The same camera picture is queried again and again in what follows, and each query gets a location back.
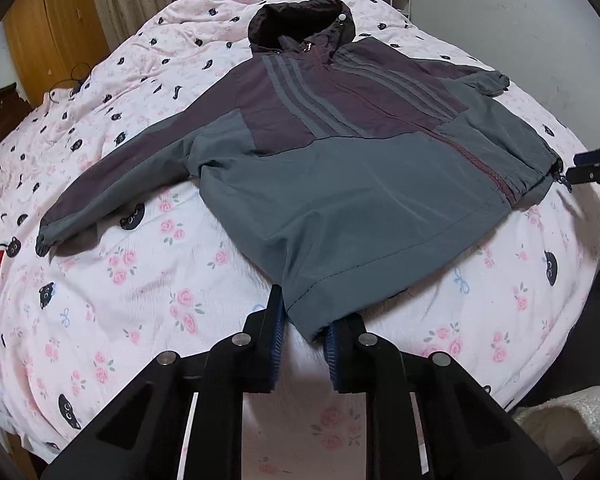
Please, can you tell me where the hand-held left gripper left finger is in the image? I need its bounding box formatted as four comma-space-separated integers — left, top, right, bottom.
40, 285, 286, 480

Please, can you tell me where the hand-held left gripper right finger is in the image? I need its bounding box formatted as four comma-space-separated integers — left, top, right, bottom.
325, 312, 563, 480

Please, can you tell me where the grey purple hooded jacket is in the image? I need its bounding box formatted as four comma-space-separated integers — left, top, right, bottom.
35, 0, 573, 343

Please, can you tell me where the pink cat print blanket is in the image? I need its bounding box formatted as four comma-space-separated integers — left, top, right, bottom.
0, 0, 600, 480

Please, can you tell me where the white plastic bag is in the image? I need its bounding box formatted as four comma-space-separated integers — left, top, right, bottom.
512, 385, 600, 466

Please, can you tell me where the dark wooden headboard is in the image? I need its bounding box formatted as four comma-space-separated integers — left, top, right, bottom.
0, 82, 33, 148

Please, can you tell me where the orange wooden wardrobe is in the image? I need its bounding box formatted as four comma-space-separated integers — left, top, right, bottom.
2, 0, 111, 106

